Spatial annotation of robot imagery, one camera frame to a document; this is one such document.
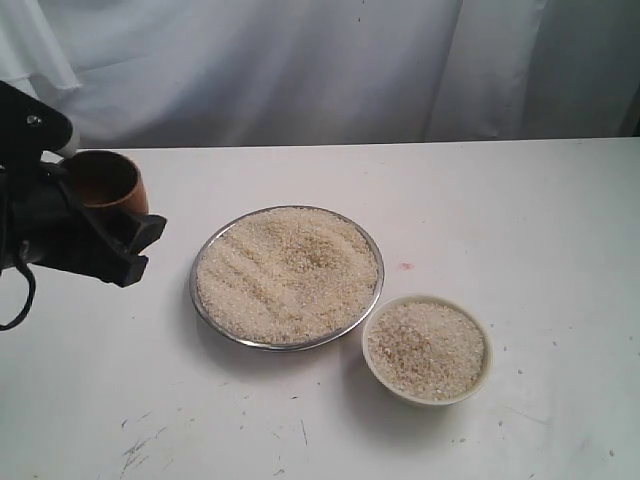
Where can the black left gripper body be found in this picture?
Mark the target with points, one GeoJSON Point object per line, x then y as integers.
{"type": "Point", "coordinates": [42, 222]}

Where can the white backdrop cloth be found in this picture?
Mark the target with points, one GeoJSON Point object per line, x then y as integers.
{"type": "Point", "coordinates": [142, 74]}

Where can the brown wooden cup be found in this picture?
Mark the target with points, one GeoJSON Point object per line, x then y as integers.
{"type": "Point", "coordinates": [106, 181]}

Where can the large metal rice plate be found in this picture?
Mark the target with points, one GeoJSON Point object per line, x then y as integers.
{"type": "Point", "coordinates": [287, 278]}

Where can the white ceramic rice bowl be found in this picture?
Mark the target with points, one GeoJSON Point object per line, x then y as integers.
{"type": "Point", "coordinates": [427, 351]}

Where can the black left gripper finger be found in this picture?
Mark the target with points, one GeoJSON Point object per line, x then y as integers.
{"type": "Point", "coordinates": [118, 232]}

